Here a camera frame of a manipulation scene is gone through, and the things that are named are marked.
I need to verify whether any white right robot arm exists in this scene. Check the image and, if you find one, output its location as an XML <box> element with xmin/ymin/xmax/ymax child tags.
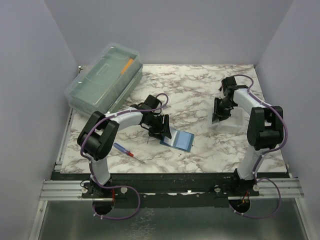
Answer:
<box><xmin>211</xmin><ymin>74</ymin><xmax>288</xmax><ymax>196</ymax></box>

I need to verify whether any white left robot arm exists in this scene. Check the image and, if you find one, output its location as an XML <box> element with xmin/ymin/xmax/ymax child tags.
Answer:
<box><xmin>77</xmin><ymin>93</ymin><xmax>172</xmax><ymax>198</ymax></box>

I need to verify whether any orange pen in box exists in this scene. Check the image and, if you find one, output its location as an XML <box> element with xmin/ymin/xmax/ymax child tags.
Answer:
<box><xmin>120</xmin><ymin>58</ymin><xmax>134</xmax><ymax>75</ymax></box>

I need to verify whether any aluminium frame rail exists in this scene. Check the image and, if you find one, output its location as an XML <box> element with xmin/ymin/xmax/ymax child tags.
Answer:
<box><xmin>40</xmin><ymin>175</ymin><xmax>304</xmax><ymax>201</ymax></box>

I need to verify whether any white plastic card tray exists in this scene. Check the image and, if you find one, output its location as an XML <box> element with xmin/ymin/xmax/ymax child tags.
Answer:
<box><xmin>207</xmin><ymin>107</ymin><xmax>245</xmax><ymax>134</ymax></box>

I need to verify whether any blue red screwdriver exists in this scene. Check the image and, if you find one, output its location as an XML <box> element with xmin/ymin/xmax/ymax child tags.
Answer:
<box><xmin>113</xmin><ymin>142</ymin><xmax>145</xmax><ymax>164</ymax></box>

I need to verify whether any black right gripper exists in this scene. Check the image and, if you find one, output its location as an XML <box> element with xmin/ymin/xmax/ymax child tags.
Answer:
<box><xmin>211</xmin><ymin>97</ymin><xmax>236</xmax><ymax>123</ymax></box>

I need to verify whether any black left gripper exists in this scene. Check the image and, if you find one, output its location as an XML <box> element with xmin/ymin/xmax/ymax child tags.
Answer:
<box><xmin>146</xmin><ymin>114</ymin><xmax>172</xmax><ymax>140</ymax></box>

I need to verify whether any clear plastic storage box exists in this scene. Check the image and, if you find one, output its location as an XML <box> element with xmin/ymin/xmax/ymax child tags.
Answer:
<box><xmin>64</xmin><ymin>42</ymin><xmax>143</xmax><ymax>117</ymax></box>

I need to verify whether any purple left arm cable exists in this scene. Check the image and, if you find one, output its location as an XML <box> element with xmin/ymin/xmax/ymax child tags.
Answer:
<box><xmin>79</xmin><ymin>93</ymin><xmax>170</xmax><ymax>191</ymax></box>

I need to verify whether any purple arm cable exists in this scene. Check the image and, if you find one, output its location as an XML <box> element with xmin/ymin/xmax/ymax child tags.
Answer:
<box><xmin>234</xmin><ymin>74</ymin><xmax>289</xmax><ymax>181</ymax></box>
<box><xmin>79</xmin><ymin>93</ymin><xmax>170</xmax><ymax>191</ymax></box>

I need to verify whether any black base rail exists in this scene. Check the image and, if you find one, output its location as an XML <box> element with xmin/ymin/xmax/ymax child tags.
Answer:
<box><xmin>41</xmin><ymin>172</ymin><xmax>293</xmax><ymax>209</ymax></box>

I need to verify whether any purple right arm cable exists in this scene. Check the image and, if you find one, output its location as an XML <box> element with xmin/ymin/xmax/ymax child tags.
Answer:
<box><xmin>234</xmin><ymin>74</ymin><xmax>289</xmax><ymax>181</ymax></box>

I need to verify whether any blue leather card holder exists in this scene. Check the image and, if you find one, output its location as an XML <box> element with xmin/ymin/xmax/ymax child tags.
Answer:
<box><xmin>159</xmin><ymin>127</ymin><xmax>195</xmax><ymax>152</ymax></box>

